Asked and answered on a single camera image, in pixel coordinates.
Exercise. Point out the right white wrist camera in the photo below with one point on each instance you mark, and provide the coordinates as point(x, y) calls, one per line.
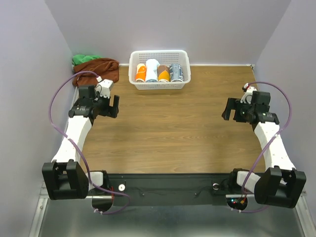
point(248, 92)

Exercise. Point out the white blue rolled towel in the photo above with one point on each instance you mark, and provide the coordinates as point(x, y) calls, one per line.
point(152, 70)

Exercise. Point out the brown orange rolled towel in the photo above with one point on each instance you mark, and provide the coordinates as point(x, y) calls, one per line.
point(163, 73)

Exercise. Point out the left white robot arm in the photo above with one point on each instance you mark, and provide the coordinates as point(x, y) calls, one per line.
point(63, 176)

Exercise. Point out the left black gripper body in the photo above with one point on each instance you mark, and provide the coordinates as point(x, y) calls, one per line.
point(102, 105)

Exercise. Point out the green towel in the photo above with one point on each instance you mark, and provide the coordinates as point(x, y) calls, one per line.
point(80, 59)

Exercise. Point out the aluminium frame rail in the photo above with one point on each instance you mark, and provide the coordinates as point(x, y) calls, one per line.
point(60, 218)

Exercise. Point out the orange white rolled towel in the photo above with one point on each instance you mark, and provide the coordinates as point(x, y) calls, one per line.
point(140, 73)

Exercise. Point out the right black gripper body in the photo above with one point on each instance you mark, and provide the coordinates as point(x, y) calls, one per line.
point(242, 111)

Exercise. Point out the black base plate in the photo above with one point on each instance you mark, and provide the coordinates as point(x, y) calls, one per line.
point(173, 189)

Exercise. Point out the grey patterned rolled towel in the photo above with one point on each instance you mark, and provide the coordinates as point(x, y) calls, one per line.
point(176, 73)

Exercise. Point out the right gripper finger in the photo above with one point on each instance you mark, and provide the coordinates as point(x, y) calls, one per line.
point(231, 104)
point(226, 114)

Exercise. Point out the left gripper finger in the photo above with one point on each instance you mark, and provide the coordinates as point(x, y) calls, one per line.
point(114, 112)
point(116, 101)

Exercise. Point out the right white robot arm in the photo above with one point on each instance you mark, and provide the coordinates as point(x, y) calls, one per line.
point(281, 184)

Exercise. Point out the white plastic basket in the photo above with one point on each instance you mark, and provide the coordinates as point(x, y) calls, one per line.
point(164, 57)

